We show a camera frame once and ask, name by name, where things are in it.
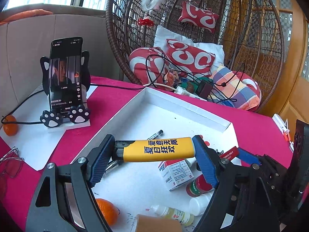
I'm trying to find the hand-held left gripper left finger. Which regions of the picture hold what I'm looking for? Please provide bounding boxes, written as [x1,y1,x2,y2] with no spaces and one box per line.
[25,134,116,232]

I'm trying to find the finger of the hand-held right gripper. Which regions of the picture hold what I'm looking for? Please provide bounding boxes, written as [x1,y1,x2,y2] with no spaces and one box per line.
[238,147,261,166]

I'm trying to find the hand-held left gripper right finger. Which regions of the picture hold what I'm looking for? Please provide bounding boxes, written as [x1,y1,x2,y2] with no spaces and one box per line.
[192,135,280,232]

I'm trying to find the yellow lighter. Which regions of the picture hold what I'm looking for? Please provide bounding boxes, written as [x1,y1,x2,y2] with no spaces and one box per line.
[113,137,195,163]

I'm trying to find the white shallow box tray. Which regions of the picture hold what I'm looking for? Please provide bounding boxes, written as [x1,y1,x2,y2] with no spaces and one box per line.
[70,87,239,232]

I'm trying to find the pink tablecloth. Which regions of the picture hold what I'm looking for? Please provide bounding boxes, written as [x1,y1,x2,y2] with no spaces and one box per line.
[0,75,297,232]

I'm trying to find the red green small bottle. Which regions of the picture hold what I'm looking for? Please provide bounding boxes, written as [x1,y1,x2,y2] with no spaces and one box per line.
[186,174,214,197]

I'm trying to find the white red medicine box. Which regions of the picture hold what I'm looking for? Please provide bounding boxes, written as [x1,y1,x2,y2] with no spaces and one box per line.
[158,158,195,191]

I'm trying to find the small white plastic bottle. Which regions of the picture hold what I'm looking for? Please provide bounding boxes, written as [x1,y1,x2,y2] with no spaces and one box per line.
[189,191,215,217]

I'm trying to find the tangerine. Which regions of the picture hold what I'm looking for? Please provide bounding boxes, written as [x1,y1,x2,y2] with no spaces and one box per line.
[3,115,18,136]
[95,198,119,226]

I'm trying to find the yellowish dropper bottle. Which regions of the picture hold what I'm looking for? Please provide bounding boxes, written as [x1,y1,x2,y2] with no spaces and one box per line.
[151,205,195,226]

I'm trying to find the black white cat phone stand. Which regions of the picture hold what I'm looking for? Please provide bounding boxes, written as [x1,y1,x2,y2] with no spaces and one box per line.
[39,50,92,133]

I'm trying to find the white paper sheet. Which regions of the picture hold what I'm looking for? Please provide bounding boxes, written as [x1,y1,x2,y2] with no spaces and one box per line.
[0,82,97,172]

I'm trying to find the plaid cushion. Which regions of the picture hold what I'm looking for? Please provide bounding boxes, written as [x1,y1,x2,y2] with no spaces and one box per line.
[209,64,261,110]

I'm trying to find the black power adapter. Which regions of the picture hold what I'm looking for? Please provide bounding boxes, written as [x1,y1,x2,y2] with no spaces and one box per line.
[198,80,214,99]

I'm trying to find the white power strip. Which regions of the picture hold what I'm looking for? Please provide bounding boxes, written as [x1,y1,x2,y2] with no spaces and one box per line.
[175,86,194,97]

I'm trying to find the brown packing tape roll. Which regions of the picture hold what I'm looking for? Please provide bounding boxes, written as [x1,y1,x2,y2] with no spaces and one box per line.
[134,214,183,232]

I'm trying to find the green fabric item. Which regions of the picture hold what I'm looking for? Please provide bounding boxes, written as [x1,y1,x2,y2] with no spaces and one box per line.
[180,77,199,91]

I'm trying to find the black smartphone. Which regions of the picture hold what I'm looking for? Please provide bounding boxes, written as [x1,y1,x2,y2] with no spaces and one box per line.
[49,37,84,114]

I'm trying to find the wooden panelled door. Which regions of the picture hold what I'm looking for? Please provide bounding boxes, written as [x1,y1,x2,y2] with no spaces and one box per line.
[222,0,309,136]

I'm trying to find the red white patterned square cushion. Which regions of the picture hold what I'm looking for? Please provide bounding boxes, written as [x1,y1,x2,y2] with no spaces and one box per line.
[166,39,216,76]

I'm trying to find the brown wicker hanging chair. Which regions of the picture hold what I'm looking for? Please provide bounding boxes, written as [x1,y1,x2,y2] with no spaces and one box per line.
[105,0,292,113]

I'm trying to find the beige upholstered bench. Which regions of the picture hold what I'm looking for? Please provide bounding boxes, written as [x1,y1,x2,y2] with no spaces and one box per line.
[0,3,126,126]

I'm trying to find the red flower ornament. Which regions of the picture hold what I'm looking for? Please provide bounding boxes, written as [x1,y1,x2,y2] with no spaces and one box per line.
[138,17,155,27]

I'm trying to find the small red white headrest pillow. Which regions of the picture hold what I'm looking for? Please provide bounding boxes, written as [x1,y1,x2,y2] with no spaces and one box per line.
[178,1,220,34]

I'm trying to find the orange cloth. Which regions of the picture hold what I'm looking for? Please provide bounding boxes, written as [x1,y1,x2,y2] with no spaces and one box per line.
[0,9,54,26]

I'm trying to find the white power bank orange strap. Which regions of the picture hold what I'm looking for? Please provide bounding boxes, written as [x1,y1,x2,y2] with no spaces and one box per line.
[272,113,294,147]

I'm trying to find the black phone charging cable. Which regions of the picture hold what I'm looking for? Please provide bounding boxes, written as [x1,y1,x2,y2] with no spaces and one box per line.
[1,83,145,126]

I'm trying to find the clear frame eyeglasses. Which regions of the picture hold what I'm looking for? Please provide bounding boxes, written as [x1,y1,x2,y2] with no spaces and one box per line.
[0,146,25,178]

